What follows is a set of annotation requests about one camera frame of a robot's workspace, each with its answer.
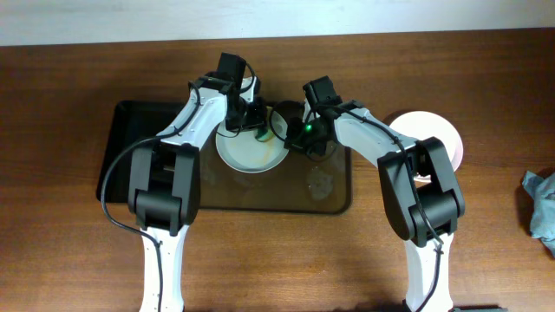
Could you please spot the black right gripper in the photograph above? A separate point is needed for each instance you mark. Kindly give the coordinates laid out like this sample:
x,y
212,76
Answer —
x,y
299,141

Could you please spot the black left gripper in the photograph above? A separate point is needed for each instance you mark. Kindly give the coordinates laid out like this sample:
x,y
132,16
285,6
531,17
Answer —
x,y
253,120

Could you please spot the green yellow sponge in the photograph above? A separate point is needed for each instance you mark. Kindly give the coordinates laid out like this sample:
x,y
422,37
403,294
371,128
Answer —
x,y
264,134

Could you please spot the pale green plate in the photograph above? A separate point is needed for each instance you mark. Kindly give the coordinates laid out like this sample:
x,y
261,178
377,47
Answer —
x,y
240,151

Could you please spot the pink plate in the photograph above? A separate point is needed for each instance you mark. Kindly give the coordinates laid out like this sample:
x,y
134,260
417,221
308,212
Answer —
x,y
422,125

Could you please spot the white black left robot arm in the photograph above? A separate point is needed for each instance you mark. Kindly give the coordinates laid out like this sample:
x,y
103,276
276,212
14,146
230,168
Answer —
x,y
164,185

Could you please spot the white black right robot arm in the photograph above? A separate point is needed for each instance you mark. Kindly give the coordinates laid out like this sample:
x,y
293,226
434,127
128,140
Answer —
x,y
420,192

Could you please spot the brown plastic tray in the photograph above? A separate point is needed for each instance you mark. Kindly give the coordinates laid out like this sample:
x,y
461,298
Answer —
x,y
298,184

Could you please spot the blue grey cloth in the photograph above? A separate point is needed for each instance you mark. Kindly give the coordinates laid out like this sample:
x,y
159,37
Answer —
x,y
541,190

